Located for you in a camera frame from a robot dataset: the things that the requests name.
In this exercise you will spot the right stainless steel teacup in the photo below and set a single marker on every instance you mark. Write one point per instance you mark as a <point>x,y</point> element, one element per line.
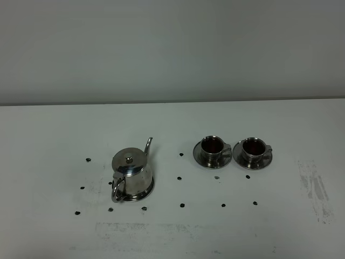
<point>254,149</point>

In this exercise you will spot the stainless steel teacup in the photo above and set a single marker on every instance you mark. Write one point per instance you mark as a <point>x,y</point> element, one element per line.
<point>213,147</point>
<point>254,149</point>

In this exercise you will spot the left stainless steel saucer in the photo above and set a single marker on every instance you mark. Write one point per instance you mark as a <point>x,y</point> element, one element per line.
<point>211,163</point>

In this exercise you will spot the stainless steel teapot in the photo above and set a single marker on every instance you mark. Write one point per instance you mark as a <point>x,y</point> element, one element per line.
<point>133,178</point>

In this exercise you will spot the right stainless steel saucer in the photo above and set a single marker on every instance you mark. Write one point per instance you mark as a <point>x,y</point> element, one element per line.
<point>240,160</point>

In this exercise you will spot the left stainless steel teacup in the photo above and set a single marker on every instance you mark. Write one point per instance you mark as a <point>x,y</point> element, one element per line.
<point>213,147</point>

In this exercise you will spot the stainless steel saucer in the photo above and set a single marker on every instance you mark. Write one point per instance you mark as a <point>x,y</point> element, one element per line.
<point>211,163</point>
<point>240,160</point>

